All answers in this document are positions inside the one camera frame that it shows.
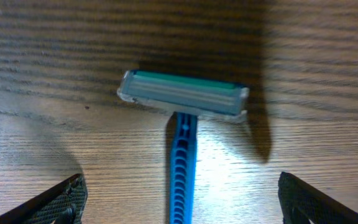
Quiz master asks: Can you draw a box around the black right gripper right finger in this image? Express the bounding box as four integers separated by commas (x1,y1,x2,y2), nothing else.
278,172,358,224

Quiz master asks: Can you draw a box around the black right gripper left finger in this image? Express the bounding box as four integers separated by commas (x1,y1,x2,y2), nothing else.
0,174,88,224

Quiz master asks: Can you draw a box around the blue disposable razor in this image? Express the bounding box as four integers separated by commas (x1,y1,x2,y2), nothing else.
117,70,249,224

